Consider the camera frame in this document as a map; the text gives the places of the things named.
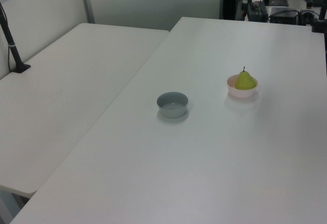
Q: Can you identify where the green yellow pear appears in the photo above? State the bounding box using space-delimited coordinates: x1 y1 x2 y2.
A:
235 66 257 91

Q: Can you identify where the grey plastic bowl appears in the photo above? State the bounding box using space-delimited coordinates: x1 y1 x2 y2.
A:
156 91 189 119

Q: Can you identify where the pink plastic bowl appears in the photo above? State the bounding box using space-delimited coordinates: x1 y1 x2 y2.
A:
226 74 259 99

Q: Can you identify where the white side table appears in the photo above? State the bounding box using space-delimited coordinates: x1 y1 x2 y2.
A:
0 22 170 198

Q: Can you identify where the black and green device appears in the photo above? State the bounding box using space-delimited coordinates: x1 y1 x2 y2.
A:
246 1 269 22

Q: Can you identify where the black box device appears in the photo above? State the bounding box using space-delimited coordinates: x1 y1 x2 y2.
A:
269 7 300 25

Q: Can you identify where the black stand with clamp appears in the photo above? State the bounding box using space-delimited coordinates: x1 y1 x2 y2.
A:
310 0 327 34

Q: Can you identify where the grey metal partition post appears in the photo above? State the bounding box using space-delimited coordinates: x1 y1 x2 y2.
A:
78 0 96 24

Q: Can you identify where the black camera stand pole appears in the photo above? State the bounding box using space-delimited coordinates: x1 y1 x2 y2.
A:
0 2 32 74

